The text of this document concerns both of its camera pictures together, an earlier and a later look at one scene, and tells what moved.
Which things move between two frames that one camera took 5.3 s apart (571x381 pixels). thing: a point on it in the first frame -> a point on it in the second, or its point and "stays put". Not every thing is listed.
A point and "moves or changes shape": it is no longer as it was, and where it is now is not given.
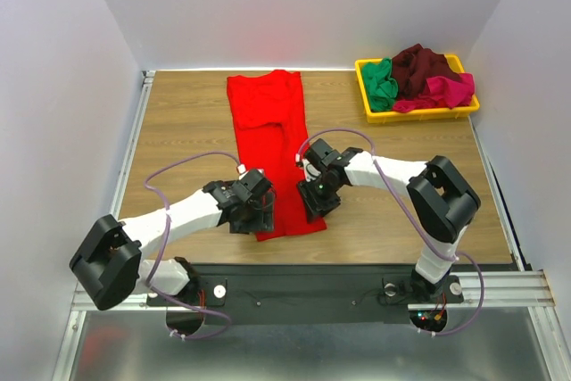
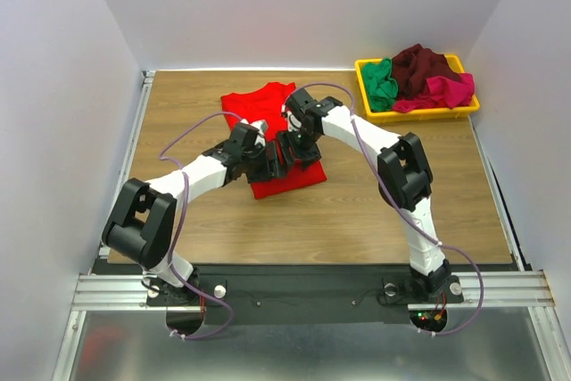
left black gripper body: [255, 219] -> [258, 168]
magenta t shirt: [441, 92] stays put
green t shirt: [381, 86] stays put
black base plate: [311, 294] stays put
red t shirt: [268, 117] moves or changes shape
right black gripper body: [317, 204] -> [299, 154]
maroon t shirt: [411, 68] stays put
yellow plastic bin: [384, 116] stays put
